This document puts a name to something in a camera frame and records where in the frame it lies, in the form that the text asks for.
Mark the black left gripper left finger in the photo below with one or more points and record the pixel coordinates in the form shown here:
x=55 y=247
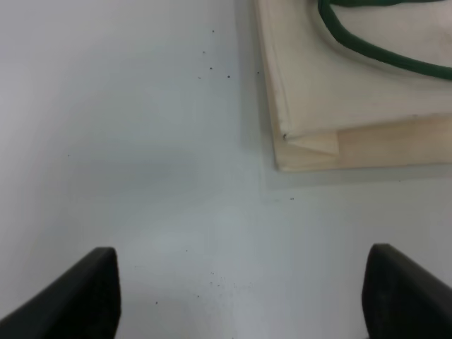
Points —
x=84 y=302

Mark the white linen bag green handles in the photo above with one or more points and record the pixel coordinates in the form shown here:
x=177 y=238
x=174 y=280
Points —
x=333 y=108

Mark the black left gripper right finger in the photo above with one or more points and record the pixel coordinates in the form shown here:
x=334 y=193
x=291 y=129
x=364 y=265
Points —
x=400 y=299

